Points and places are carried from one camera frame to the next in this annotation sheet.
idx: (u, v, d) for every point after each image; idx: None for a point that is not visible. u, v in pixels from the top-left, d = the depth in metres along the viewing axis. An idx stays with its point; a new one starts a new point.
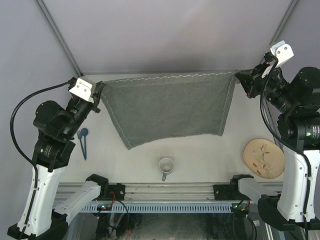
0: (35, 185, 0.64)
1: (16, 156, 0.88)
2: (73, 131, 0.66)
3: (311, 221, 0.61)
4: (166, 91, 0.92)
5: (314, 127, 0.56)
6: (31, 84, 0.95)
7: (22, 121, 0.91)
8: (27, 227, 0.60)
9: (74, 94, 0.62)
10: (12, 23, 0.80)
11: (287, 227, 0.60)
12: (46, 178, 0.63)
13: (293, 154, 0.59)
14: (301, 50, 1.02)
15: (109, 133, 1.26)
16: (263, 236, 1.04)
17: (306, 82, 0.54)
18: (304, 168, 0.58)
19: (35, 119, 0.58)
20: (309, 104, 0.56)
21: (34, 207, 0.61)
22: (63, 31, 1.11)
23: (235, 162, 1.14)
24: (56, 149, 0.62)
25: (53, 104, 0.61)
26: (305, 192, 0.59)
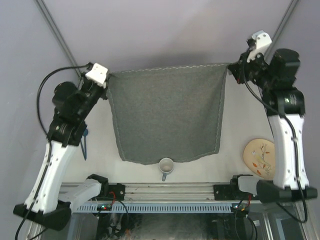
0: (47, 161, 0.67)
1: (17, 155, 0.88)
2: (86, 112, 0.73)
3: (307, 188, 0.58)
4: (167, 86, 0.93)
5: (291, 96, 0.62)
6: (32, 84, 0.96)
7: (23, 121, 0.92)
8: (35, 204, 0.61)
9: (92, 77, 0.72)
10: (13, 24, 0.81)
11: (284, 195, 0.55)
12: (60, 153, 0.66)
13: (277, 122, 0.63)
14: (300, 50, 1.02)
15: (109, 134, 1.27)
16: (263, 236, 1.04)
17: (278, 56, 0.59)
18: (289, 132, 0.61)
19: (55, 96, 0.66)
20: (285, 77, 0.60)
21: (45, 182, 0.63)
22: (63, 32, 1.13)
23: (235, 162, 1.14)
24: (70, 126, 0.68)
25: (70, 85, 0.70)
26: (294, 155, 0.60)
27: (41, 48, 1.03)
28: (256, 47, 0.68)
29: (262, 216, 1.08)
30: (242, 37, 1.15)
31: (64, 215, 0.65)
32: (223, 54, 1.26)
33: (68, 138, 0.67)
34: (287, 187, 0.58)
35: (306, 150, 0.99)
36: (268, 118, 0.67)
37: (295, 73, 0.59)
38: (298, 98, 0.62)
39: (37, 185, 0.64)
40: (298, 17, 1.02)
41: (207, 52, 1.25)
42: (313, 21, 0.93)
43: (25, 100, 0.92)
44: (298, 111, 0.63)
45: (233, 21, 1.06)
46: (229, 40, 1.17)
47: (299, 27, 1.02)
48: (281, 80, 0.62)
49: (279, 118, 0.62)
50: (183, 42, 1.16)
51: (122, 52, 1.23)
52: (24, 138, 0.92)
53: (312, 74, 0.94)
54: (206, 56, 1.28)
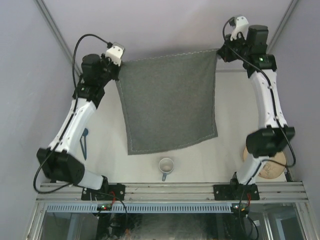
0: (73, 111, 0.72)
1: (19, 152, 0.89)
2: (103, 82, 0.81)
3: (286, 127, 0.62)
4: (169, 75, 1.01)
5: (265, 57, 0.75)
6: (33, 81, 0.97)
7: (25, 118, 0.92)
8: (59, 144, 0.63)
9: (111, 53, 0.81)
10: (13, 23, 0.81)
11: (267, 133, 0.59)
12: (85, 107, 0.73)
13: (255, 77, 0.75)
14: (300, 49, 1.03)
15: (110, 133, 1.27)
16: (263, 236, 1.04)
17: (252, 28, 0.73)
18: (265, 83, 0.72)
19: (84, 61, 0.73)
20: (259, 44, 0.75)
21: (70, 128, 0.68)
22: (65, 30, 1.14)
23: (235, 162, 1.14)
24: (93, 90, 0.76)
25: (95, 55, 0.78)
26: (272, 99, 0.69)
27: (42, 46, 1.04)
28: (237, 26, 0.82)
29: (262, 216, 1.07)
30: None
31: (79, 169, 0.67)
32: None
33: (91, 96, 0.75)
34: (267, 125, 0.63)
35: (306, 150, 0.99)
36: (250, 79, 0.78)
37: (265, 40, 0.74)
38: (271, 59, 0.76)
39: (61, 131, 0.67)
40: (299, 17, 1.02)
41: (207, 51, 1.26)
42: (312, 20, 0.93)
43: (26, 100, 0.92)
44: (272, 68, 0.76)
45: None
46: None
47: (299, 27, 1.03)
48: (256, 47, 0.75)
49: (256, 72, 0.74)
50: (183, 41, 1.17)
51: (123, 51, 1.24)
52: (25, 138, 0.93)
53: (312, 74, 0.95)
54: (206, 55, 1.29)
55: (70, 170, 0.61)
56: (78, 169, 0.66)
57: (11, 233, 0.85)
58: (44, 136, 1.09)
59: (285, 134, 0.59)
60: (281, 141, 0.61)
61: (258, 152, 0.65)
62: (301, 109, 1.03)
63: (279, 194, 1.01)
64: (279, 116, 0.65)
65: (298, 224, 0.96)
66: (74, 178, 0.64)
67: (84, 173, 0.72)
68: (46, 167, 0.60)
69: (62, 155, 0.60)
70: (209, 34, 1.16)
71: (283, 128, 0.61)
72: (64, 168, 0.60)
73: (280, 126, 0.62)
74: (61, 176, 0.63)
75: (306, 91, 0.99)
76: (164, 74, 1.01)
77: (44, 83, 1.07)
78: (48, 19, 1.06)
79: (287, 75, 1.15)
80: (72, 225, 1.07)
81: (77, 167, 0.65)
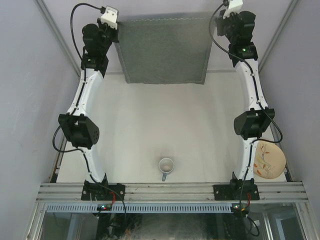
0: (84, 81, 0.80)
1: (23, 146, 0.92)
2: (106, 51, 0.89)
3: (267, 109, 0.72)
4: (163, 41, 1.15)
5: (248, 48, 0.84)
6: (35, 77, 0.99)
7: (28, 114, 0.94)
8: (76, 110, 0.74)
9: (106, 19, 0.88)
10: (14, 22, 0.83)
11: (250, 117, 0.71)
12: (94, 77, 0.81)
13: (239, 65, 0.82)
14: (297, 47, 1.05)
15: (110, 131, 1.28)
16: (263, 236, 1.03)
17: (240, 18, 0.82)
18: (248, 70, 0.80)
19: (84, 36, 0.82)
20: (245, 34, 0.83)
21: (83, 95, 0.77)
22: (67, 27, 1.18)
23: (234, 160, 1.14)
24: (99, 60, 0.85)
25: (93, 26, 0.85)
26: (254, 84, 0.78)
27: (43, 43, 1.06)
28: (229, 7, 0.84)
29: (262, 216, 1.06)
30: None
31: (95, 132, 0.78)
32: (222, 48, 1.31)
33: (98, 68, 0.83)
34: (251, 109, 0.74)
35: (306, 150, 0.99)
36: (235, 68, 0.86)
37: (250, 33, 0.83)
38: (253, 49, 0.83)
39: (76, 98, 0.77)
40: (298, 17, 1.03)
41: None
42: (309, 19, 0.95)
43: (27, 97, 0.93)
44: (254, 57, 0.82)
45: None
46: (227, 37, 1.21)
47: (297, 26, 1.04)
48: (242, 37, 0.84)
49: (240, 61, 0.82)
50: None
51: None
52: (26, 137, 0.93)
53: (311, 74, 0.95)
54: None
55: (89, 131, 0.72)
56: (94, 131, 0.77)
57: (11, 232, 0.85)
58: (45, 134, 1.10)
59: (267, 115, 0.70)
60: (265, 121, 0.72)
61: (245, 132, 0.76)
62: (298, 106, 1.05)
63: (279, 194, 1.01)
64: (262, 99, 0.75)
65: (298, 223, 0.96)
66: (92, 139, 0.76)
67: (98, 136, 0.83)
68: (67, 130, 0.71)
69: (81, 118, 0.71)
70: None
71: (265, 109, 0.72)
72: (83, 129, 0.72)
73: (263, 108, 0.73)
74: (81, 138, 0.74)
75: (305, 90, 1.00)
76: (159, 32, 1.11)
77: (45, 81, 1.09)
78: (47, 17, 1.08)
79: (286, 74, 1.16)
80: (72, 224, 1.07)
81: (93, 130, 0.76)
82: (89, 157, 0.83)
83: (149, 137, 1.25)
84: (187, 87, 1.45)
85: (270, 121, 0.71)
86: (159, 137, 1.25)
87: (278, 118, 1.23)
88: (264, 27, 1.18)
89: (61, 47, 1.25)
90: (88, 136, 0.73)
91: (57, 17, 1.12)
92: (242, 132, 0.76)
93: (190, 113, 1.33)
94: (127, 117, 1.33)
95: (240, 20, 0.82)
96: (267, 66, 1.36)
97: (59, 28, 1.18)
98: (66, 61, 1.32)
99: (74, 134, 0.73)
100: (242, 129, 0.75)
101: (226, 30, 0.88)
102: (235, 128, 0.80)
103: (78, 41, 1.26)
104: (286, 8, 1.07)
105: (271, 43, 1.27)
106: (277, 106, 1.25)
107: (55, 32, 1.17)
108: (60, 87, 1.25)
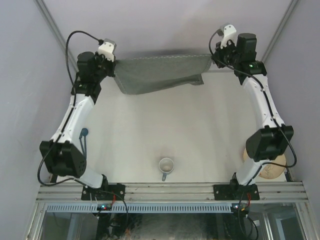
0: (72, 106, 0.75)
1: (23, 148, 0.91)
2: (99, 79, 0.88)
3: (284, 126, 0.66)
4: (160, 72, 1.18)
5: (253, 64, 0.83)
6: (34, 79, 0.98)
7: (27, 115, 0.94)
8: (61, 136, 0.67)
9: (103, 49, 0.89)
10: (14, 23, 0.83)
11: (266, 135, 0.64)
12: (84, 102, 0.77)
13: (248, 80, 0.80)
14: (299, 48, 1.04)
15: (110, 131, 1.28)
16: (263, 236, 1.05)
17: (240, 36, 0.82)
18: (257, 86, 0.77)
19: (79, 60, 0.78)
20: (248, 51, 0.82)
21: (71, 120, 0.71)
22: (66, 28, 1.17)
23: (234, 161, 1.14)
24: (91, 86, 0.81)
25: (89, 54, 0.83)
26: (267, 102, 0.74)
27: (42, 44, 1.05)
28: (224, 37, 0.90)
29: (262, 216, 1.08)
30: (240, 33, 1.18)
31: (81, 161, 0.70)
32: None
33: (90, 93, 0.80)
34: (266, 126, 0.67)
35: (306, 150, 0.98)
36: (243, 86, 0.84)
37: (253, 48, 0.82)
38: (260, 65, 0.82)
39: (62, 124, 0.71)
40: (299, 17, 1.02)
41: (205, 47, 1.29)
42: (310, 20, 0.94)
43: (26, 98, 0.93)
44: (262, 72, 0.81)
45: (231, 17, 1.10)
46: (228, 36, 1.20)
47: (299, 27, 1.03)
48: (245, 54, 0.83)
49: (248, 77, 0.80)
50: (183, 40, 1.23)
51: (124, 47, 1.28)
52: (26, 137, 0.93)
53: (311, 74, 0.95)
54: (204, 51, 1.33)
55: (73, 161, 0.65)
56: (80, 161, 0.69)
57: (11, 234, 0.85)
58: (46, 135, 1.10)
59: (284, 134, 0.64)
60: (282, 140, 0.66)
61: (259, 154, 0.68)
62: (299, 107, 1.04)
63: (279, 194, 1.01)
64: (276, 116, 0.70)
65: (298, 223, 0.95)
66: (77, 169, 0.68)
67: (85, 165, 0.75)
68: (49, 160, 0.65)
69: (65, 145, 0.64)
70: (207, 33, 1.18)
71: (282, 127, 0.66)
72: (67, 159, 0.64)
73: (278, 125, 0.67)
74: (65, 168, 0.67)
75: (305, 90, 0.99)
76: (157, 67, 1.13)
77: (45, 82, 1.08)
78: (47, 18, 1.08)
79: (287, 75, 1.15)
80: (72, 225, 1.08)
81: (79, 159, 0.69)
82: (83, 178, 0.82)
83: (149, 137, 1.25)
84: (187, 87, 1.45)
85: (288, 140, 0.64)
86: (159, 137, 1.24)
87: None
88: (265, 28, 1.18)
89: (61, 48, 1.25)
90: (72, 166, 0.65)
91: (56, 18, 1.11)
92: (256, 154, 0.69)
93: (190, 114, 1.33)
94: (127, 117, 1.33)
95: (240, 38, 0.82)
96: (267, 65, 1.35)
97: (59, 28, 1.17)
98: (66, 62, 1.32)
99: (57, 164, 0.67)
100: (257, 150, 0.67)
101: (227, 58, 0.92)
102: (248, 149, 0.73)
103: (78, 42, 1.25)
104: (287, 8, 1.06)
105: (270, 43, 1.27)
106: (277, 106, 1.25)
107: (54, 33, 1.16)
108: (60, 88, 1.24)
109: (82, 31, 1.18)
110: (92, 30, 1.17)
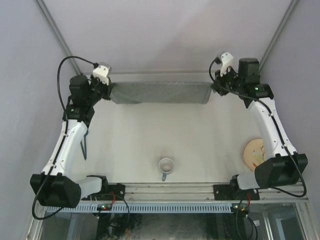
0: (64, 133, 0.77)
1: (23, 146, 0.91)
2: (93, 103, 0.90)
3: (297, 154, 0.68)
4: (159, 95, 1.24)
5: (259, 87, 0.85)
6: (35, 77, 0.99)
7: (27, 114, 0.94)
8: (53, 169, 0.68)
9: (98, 73, 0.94)
10: (14, 22, 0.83)
11: (279, 167, 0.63)
12: (76, 128, 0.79)
13: (254, 104, 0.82)
14: (298, 46, 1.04)
15: (111, 131, 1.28)
16: (263, 236, 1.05)
17: (242, 61, 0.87)
18: (265, 110, 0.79)
19: (71, 84, 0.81)
20: (251, 74, 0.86)
21: (62, 151, 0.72)
22: (66, 27, 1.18)
23: (234, 161, 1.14)
24: (83, 110, 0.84)
25: (83, 77, 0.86)
26: (275, 127, 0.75)
27: (43, 43, 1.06)
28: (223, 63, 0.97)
29: (262, 216, 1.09)
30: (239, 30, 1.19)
31: (76, 192, 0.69)
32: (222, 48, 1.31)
33: (82, 118, 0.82)
34: (278, 154, 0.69)
35: (306, 150, 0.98)
36: (248, 109, 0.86)
37: (257, 71, 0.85)
38: (266, 88, 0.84)
39: (54, 155, 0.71)
40: (299, 15, 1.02)
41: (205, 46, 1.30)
42: (310, 18, 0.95)
43: (27, 97, 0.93)
44: (268, 96, 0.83)
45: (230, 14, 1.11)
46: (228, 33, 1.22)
47: (299, 25, 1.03)
48: (249, 77, 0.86)
49: (254, 101, 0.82)
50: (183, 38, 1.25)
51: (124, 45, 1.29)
52: (26, 137, 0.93)
53: (311, 73, 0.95)
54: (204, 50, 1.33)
55: (66, 193, 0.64)
56: (74, 192, 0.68)
57: (11, 233, 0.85)
58: (46, 135, 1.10)
59: (298, 163, 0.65)
60: (293, 170, 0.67)
61: (271, 185, 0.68)
62: (299, 105, 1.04)
63: (279, 193, 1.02)
64: (287, 143, 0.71)
65: (298, 223, 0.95)
66: (72, 201, 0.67)
67: (80, 196, 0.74)
68: (42, 194, 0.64)
69: (58, 178, 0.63)
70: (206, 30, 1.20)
71: (295, 155, 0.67)
72: (60, 191, 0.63)
73: (291, 154, 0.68)
74: (59, 201, 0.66)
75: (305, 90, 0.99)
76: (155, 91, 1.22)
77: (45, 80, 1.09)
78: (48, 16, 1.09)
79: (287, 74, 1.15)
80: (72, 225, 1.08)
81: (73, 190, 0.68)
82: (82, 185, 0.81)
83: (149, 137, 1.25)
84: None
85: (299, 169, 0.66)
86: (159, 137, 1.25)
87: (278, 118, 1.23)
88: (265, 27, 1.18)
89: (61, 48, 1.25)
90: (66, 199, 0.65)
91: (57, 17, 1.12)
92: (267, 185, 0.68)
93: (190, 114, 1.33)
94: (127, 118, 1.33)
95: (242, 63, 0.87)
96: (268, 66, 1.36)
97: (59, 27, 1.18)
98: (66, 62, 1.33)
99: (50, 197, 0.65)
100: (268, 180, 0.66)
101: (230, 84, 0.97)
102: (257, 177, 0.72)
103: (78, 41, 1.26)
104: (288, 6, 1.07)
105: (270, 43, 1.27)
106: (277, 106, 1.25)
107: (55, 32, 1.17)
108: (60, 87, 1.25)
109: (82, 30, 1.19)
110: (93, 28, 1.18)
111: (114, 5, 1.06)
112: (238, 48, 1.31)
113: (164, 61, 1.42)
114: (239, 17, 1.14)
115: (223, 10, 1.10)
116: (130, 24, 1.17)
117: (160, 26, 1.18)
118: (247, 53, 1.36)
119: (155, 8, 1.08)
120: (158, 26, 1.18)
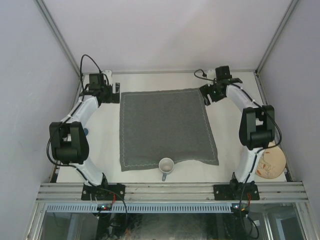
0: (81, 101, 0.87)
1: (23, 145, 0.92)
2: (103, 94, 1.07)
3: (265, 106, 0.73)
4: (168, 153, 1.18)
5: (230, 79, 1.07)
6: (35, 76, 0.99)
7: (27, 114, 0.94)
8: (70, 118, 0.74)
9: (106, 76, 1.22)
10: (14, 22, 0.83)
11: (250, 112, 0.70)
12: (90, 100, 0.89)
13: (229, 88, 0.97)
14: (299, 44, 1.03)
15: (111, 131, 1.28)
16: (263, 236, 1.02)
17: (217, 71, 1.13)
18: (236, 89, 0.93)
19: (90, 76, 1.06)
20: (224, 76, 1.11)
21: (79, 109, 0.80)
22: (66, 27, 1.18)
23: (235, 162, 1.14)
24: (96, 91, 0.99)
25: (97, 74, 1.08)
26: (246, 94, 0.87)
27: (43, 42, 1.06)
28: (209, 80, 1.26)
29: (262, 216, 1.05)
30: (239, 28, 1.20)
31: (86, 147, 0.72)
32: (222, 47, 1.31)
33: (96, 97, 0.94)
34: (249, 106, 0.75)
35: (306, 149, 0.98)
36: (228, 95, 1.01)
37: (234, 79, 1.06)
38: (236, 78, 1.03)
39: (71, 112, 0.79)
40: (300, 13, 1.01)
41: (205, 46, 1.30)
42: (310, 15, 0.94)
43: (26, 96, 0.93)
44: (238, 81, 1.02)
45: (229, 13, 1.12)
46: (228, 32, 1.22)
47: (299, 22, 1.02)
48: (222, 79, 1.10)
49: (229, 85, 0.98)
50: (183, 38, 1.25)
51: (125, 45, 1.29)
52: (26, 136, 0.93)
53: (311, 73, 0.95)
54: (204, 49, 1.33)
55: (79, 142, 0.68)
56: (84, 146, 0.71)
57: (11, 232, 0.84)
58: (46, 135, 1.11)
59: (266, 109, 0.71)
60: (268, 119, 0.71)
61: (254, 138, 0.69)
62: (300, 104, 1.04)
63: (279, 193, 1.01)
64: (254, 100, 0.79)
65: (298, 222, 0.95)
66: (82, 153, 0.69)
67: (88, 155, 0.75)
68: (57, 140, 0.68)
69: (72, 125, 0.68)
70: (205, 29, 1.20)
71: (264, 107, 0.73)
72: (72, 138, 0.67)
73: (260, 105, 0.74)
74: (69, 154, 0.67)
75: (305, 90, 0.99)
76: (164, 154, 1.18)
77: (45, 79, 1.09)
78: (47, 16, 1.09)
79: (287, 73, 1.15)
80: (72, 224, 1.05)
81: (84, 145, 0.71)
82: (83, 170, 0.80)
83: (149, 137, 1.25)
84: (187, 87, 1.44)
85: (271, 116, 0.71)
86: (159, 137, 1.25)
87: (279, 117, 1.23)
88: (265, 25, 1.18)
89: (61, 48, 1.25)
90: (77, 148, 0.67)
91: (57, 16, 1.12)
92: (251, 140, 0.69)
93: (190, 114, 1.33)
94: (127, 118, 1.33)
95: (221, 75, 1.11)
96: (267, 65, 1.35)
97: (58, 27, 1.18)
98: (66, 61, 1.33)
99: (63, 150, 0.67)
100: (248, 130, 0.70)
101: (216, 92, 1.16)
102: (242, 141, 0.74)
103: (78, 40, 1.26)
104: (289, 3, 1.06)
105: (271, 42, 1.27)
106: (278, 106, 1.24)
107: (55, 31, 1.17)
108: (60, 86, 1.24)
109: (82, 29, 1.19)
110: (93, 27, 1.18)
111: (114, 5, 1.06)
112: (239, 47, 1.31)
113: (164, 61, 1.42)
114: (238, 17, 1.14)
115: (222, 9, 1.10)
116: (130, 24, 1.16)
117: (160, 25, 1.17)
118: (247, 53, 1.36)
119: (155, 7, 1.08)
120: (158, 25, 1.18)
